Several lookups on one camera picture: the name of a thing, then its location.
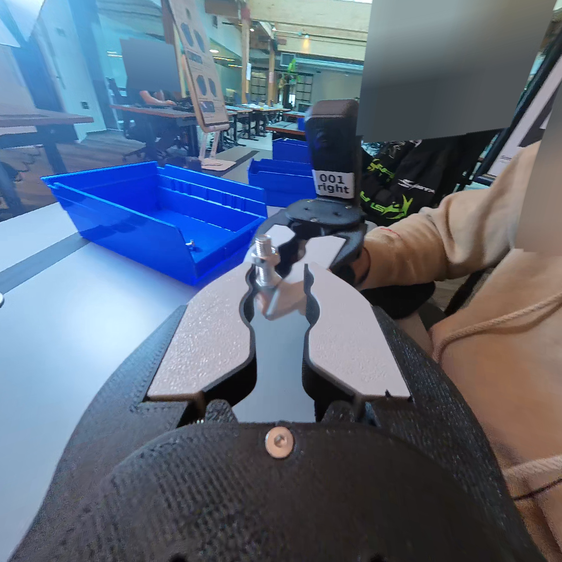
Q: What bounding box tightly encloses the black white banner stand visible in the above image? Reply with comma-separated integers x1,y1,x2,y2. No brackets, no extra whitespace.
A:
474,44,562,189

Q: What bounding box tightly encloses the blue plastic bin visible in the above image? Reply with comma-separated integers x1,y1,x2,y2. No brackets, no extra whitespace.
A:
273,138,310,163
249,158,317,207
42,161,268,288

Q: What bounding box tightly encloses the person's beige hoodie torso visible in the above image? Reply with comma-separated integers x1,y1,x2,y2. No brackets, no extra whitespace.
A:
431,246,562,562

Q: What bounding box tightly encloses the black chair armrest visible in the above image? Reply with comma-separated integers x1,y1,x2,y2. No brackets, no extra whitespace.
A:
373,281,435,318

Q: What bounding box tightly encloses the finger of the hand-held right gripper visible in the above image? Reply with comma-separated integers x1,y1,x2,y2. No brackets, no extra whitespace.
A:
264,224,299,262
303,236,347,273

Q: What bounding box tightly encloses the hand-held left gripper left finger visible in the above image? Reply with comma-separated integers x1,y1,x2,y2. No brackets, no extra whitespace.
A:
147,264,258,413

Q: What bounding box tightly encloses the silver threaded bolt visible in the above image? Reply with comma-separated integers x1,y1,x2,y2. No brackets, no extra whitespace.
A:
250,236,280,289

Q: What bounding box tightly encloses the person's right forearm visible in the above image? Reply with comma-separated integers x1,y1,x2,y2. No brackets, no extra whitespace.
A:
356,141,545,290

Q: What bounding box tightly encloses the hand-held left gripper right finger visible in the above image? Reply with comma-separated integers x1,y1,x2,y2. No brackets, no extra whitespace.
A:
303,264,412,415

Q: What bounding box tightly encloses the beige hoodie drawstring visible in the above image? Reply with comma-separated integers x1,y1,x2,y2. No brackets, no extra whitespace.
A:
439,294,562,341

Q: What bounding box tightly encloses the cardboard sign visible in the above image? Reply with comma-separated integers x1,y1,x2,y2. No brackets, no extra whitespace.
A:
167,0,236,172

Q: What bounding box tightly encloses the wooden desk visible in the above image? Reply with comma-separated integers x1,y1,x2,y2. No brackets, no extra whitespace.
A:
0,110,95,216
113,104,207,163

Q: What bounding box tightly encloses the studio softbox light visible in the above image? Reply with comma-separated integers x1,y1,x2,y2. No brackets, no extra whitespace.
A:
0,0,44,46

